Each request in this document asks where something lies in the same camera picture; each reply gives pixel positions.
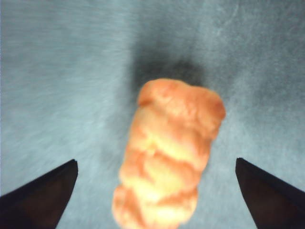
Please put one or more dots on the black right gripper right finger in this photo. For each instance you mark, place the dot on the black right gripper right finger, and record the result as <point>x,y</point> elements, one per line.
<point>274,202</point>

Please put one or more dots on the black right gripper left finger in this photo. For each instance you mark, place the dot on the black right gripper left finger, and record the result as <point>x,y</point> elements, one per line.
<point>38,202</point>

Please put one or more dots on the golden bread roll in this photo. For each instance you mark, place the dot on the golden bread roll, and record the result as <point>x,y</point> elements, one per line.
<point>166,148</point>

